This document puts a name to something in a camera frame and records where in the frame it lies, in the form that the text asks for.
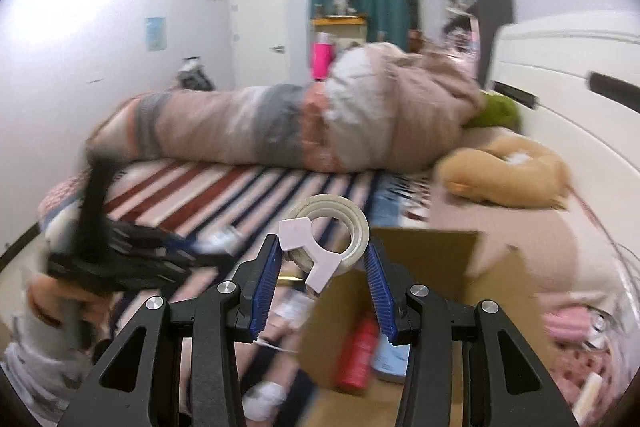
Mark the green plush toy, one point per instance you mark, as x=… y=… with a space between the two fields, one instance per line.
x=499 y=111

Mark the person's left hand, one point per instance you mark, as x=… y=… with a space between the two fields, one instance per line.
x=45 y=297

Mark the tan plush toy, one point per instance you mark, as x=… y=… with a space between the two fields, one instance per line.
x=511 y=171

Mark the striped bed blanket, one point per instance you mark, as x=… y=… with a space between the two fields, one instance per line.
x=194 y=199

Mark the clear tape roll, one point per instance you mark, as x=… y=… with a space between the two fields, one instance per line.
x=325 y=236

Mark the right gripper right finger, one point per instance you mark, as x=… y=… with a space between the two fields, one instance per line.
x=504 y=382

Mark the white bed headboard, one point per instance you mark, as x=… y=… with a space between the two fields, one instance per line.
x=551 y=61

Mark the pink tumbler cup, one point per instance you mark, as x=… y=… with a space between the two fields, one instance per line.
x=322 y=53

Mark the cardboard box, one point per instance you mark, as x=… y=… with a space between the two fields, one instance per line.
x=439 y=260

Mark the white door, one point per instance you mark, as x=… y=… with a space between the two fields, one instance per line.
x=259 y=42

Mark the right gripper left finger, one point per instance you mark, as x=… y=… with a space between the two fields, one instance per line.
x=136 y=381

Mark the pink folded towel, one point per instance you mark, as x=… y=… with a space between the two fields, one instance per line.
x=568 y=325

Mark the rolled patchwork quilt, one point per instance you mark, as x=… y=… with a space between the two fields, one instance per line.
x=379 y=108

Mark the grey sleeve forearm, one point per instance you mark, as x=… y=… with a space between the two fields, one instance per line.
x=43 y=371

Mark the black phone on gripper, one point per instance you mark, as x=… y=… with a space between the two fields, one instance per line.
x=97 y=201

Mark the blue wall poster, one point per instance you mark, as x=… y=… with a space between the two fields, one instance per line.
x=155 y=34

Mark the light blue square device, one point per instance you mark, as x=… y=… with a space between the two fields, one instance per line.
x=389 y=362

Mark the pink red spray bottle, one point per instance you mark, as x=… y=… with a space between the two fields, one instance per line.
x=354 y=366

